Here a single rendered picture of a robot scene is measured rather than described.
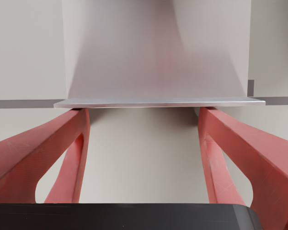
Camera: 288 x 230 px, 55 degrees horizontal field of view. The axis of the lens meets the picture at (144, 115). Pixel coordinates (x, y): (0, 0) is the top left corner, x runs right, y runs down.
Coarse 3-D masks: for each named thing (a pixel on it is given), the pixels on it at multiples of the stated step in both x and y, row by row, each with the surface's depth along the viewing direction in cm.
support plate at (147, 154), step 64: (0, 0) 13; (256, 0) 13; (0, 64) 13; (64, 64) 13; (256, 64) 13; (0, 128) 13; (128, 128) 13; (192, 128) 13; (128, 192) 14; (192, 192) 14
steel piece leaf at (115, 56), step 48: (96, 0) 12; (144, 0) 12; (192, 0) 12; (240, 0) 12; (96, 48) 13; (144, 48) 13; (192, 48) 13; (240, 48) 13; (96, 96) 13; (144, 96) 13; (192, 96) 13; (240, 96) 13
